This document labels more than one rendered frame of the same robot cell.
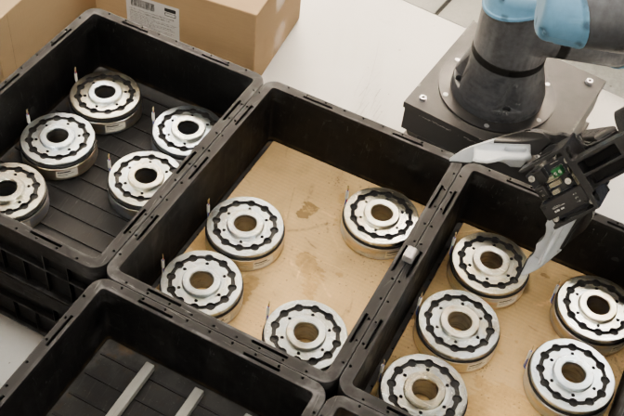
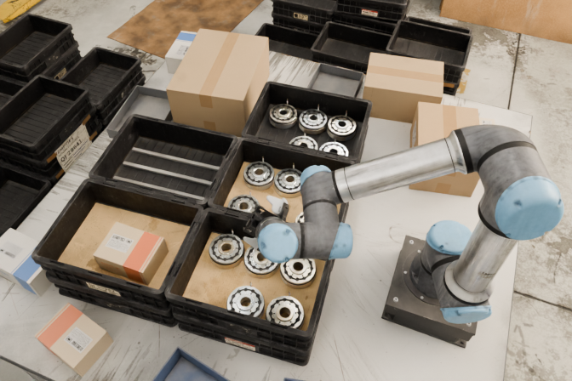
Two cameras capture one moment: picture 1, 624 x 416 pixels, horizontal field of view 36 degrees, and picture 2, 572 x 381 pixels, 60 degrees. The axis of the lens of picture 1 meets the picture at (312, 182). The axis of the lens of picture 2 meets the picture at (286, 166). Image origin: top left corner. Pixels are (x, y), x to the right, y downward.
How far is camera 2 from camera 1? 1.20 m
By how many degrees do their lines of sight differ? 53
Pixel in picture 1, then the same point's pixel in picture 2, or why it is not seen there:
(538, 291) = (296, 294)
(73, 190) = (296, 133)
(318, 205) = not seen: hidden behind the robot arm
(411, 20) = not seen: hidden behind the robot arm
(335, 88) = (427, 220)
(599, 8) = (306, 184)
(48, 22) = (394, 107)
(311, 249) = (292, 207)
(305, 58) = (443, 205)
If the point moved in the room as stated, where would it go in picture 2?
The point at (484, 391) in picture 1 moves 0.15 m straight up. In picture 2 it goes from (237, 275) to (234, 248)
